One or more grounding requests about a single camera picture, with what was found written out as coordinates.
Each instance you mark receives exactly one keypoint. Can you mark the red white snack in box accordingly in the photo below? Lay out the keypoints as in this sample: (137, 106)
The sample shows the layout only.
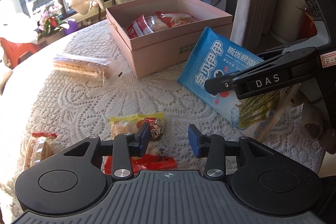
(174, 19)

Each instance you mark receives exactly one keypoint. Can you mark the pink cardboard box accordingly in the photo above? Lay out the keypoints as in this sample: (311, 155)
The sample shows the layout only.
(153, 52)

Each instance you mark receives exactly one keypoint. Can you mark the yellow red pig snack packet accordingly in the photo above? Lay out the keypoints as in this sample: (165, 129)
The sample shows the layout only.
(149, 151)

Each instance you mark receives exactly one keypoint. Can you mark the red long snack packet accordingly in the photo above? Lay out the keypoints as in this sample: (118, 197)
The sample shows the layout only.
(138, 28)

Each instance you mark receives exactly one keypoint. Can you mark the white lace tablecloth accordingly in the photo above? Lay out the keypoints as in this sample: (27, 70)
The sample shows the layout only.
(39, 99)

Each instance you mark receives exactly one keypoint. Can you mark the clear wafer roll package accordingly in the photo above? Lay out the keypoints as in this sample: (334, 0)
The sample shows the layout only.
(102, 71)

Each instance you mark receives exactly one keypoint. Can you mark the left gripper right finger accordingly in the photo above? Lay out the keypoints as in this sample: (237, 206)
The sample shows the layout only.
(212, 147)

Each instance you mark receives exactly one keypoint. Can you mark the orange plastic stool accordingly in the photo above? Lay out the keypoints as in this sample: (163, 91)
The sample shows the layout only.
(15, 51)

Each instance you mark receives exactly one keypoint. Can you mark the red edged biscuit packet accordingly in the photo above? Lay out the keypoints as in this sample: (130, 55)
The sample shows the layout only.
(39, 148)

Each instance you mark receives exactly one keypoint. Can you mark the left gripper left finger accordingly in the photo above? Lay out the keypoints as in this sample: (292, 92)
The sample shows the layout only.
(126, 146)

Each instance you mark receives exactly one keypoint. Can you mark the pink flower pot plant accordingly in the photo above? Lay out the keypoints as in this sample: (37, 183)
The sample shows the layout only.
(48, 20)

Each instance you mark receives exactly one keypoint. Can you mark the purple balloon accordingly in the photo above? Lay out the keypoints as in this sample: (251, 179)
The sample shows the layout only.
(70, 27)

